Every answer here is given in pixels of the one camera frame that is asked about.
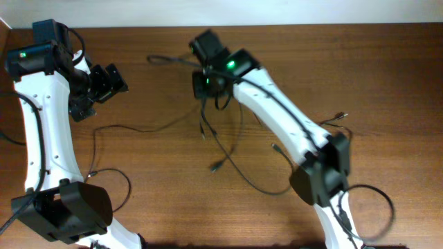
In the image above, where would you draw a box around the thin black usb cable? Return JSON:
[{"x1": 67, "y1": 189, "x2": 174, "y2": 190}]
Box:
[{"x1": 84, "y1": 103, "x2": 201, "y2": 212}]

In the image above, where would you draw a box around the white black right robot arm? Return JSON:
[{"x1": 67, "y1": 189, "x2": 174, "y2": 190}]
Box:
[{"x1": 189, "y1": 30, "x2": 364, "y2": 248}]

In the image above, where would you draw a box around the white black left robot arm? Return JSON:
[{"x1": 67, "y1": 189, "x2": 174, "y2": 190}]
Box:
[{"x1": 6, "y1": 19, "x2": 146, "y2": 248}]

